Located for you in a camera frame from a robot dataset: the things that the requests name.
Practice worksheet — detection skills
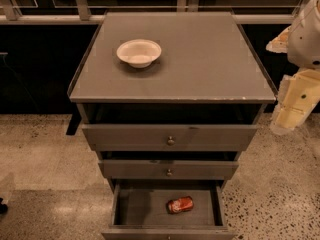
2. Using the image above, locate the metal window railing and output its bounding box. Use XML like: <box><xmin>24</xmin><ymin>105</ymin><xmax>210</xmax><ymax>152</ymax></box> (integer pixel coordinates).
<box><xmin>0</xmin><ymin>0</ymin><xmax>309</xmax><ymax>24</ymax></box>

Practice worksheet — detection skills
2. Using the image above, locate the white paper bowl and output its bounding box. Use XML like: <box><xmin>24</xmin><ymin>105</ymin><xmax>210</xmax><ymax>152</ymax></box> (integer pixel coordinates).
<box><xmin>116</xmin><ymin>39</ymin><xmax>162</xmax><ymax>68</ymax></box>

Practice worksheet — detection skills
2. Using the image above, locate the brass top drawer knob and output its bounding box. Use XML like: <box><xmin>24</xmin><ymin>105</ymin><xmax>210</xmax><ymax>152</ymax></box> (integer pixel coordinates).
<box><xmin>167</xmin><ymin>136</ymin><xmax>175</xmax><ymax>146</ymax></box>

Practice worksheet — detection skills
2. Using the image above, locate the grey top drawer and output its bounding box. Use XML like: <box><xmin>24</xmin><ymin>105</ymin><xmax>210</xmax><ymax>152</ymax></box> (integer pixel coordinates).
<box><xmin>83</xmin><ymin>124</ymin><xmax>257</xmax><ymax>151</ymax></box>

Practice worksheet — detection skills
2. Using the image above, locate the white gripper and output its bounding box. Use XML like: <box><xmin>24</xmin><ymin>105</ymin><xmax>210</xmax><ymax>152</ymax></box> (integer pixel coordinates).
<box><xmin>266</xmin><ymin>0</ymin><xmax>320</xmax><ymax>135</ymax></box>

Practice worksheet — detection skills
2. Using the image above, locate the brass drawer knob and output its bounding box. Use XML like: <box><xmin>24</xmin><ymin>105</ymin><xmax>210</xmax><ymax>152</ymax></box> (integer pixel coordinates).
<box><xmin>166</xmin><ymin>169</ymin><xmax>173</xmax><ymax>177</ymax></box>
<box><xmin>167</xmin><ymin>136</ymin><xmax>175</xmax><ymax>146</ymax></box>

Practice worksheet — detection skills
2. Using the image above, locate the grey drawer cabinet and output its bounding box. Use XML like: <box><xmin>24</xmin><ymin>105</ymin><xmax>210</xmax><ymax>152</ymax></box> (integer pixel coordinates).
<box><xmin>66</xmin><ymin>11</ymin><xmax>279</xmax><ymax>240</ymax></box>

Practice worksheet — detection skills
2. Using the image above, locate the grey bottom drawer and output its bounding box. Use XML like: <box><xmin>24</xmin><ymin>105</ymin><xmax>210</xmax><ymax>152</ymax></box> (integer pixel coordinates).
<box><xmin>103</xmin><ymin>180</ymin><xmax>235</xmax><ymax>240</ymax></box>

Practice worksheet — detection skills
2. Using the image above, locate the grey middle drawer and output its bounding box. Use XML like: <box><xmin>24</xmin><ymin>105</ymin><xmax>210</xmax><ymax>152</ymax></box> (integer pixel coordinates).
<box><xmin>99</xmin><ymin>160</ymin><xmax>238</xmax><ymax>180</ymax></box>

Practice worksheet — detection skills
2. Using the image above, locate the brass middle drawer knob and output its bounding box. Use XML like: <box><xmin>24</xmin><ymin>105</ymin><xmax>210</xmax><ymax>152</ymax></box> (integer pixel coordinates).
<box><xmin>166</xmin><ymin>169</ymin><xmax>173</xmax><ymax>177</ymax></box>

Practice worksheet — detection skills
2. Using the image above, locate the black shoe tip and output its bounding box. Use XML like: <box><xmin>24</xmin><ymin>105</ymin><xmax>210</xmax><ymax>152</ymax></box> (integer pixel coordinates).
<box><xmin>0</xmin><ymin>198</ymin><xmax>8</xmax><ymax>214</ymax></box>

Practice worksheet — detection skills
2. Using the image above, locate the grey drawer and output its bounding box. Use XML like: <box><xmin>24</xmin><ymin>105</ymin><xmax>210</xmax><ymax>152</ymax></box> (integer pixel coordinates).
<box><xmin>99</xmin><ymin>160</ymin><xmax>238</xmax><ymax>180</ymax></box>
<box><xmin>103</xmin><ymin>180</ymin><xmax>235</xmax><ymax>240</ymax></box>
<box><xmin>83</xmin><ymin>124</ymin><xmax>257</xmax><ymax>151</ymax></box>

